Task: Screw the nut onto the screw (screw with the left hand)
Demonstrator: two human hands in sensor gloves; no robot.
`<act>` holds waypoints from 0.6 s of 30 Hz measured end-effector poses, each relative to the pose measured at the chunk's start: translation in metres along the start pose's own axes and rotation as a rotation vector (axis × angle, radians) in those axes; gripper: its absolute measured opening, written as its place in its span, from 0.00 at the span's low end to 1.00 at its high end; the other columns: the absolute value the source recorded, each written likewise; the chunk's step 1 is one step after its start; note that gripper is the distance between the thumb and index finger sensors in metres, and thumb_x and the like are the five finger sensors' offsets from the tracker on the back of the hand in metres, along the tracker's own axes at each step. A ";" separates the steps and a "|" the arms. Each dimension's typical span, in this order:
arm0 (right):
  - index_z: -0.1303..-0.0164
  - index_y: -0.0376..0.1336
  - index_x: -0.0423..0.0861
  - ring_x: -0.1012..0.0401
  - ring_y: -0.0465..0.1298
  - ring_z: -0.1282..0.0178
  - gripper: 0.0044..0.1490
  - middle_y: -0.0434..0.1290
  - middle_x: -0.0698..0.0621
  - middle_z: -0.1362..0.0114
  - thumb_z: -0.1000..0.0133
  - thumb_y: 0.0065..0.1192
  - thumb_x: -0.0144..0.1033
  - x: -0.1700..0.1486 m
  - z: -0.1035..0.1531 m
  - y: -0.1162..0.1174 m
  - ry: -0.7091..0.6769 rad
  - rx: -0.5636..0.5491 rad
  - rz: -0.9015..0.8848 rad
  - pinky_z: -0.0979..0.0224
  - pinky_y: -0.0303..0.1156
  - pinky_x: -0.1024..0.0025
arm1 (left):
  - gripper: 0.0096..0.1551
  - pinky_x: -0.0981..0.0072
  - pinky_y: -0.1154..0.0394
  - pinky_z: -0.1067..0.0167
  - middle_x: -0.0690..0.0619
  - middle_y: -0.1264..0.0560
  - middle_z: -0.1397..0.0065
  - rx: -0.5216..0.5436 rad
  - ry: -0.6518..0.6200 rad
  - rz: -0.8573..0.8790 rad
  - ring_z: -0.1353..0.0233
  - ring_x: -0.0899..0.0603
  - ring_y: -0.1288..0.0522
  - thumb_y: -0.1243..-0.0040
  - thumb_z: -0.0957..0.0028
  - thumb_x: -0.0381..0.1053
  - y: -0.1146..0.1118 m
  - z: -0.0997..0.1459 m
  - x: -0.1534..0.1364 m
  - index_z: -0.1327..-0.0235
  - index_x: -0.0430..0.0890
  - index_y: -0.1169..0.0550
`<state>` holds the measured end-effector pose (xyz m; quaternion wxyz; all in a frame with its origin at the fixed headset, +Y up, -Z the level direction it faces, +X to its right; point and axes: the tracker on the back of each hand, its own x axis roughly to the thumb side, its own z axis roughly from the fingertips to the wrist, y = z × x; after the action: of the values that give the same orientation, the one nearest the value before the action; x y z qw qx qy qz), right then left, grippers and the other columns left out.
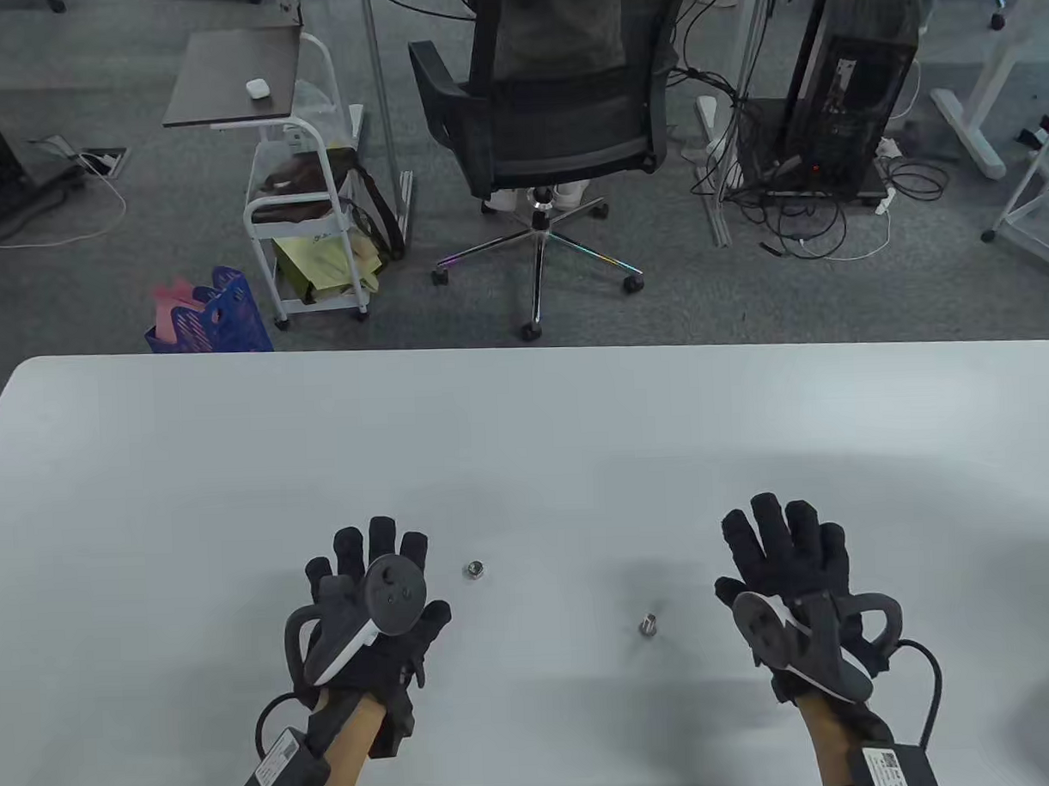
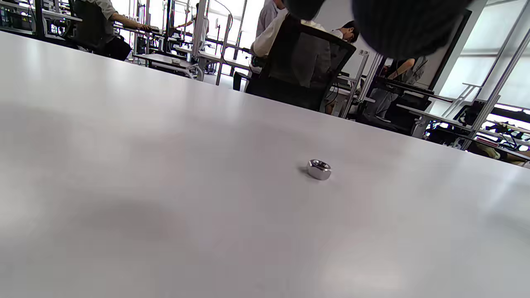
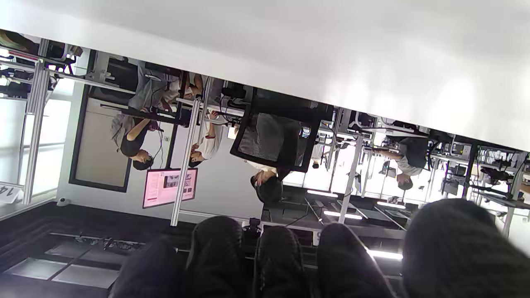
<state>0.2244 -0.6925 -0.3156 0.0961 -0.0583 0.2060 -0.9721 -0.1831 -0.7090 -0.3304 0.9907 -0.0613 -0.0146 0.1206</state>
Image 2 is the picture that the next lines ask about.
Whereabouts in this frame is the person's left hand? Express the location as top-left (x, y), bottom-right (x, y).
top-left (283, 0), bottom-right (473, 59)

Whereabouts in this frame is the silver hex nut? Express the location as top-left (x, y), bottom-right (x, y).
top-left (307, 159), bottom-right (332, 181)

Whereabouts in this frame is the aluminium profile desk leg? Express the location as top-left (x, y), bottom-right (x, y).
top-left (342, 50), bottom-right (386, 119)

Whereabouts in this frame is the black mesh office chair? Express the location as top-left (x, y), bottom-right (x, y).
top-left (245, 14), bottom-right (357, 111)

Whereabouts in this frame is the aluminium frame structure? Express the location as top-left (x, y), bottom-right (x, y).
top-left (441, 0), bottom-right (530, 151)

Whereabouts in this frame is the silver aluminium post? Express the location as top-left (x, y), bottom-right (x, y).
top-left (190, 0), bottom-right (209, 81)

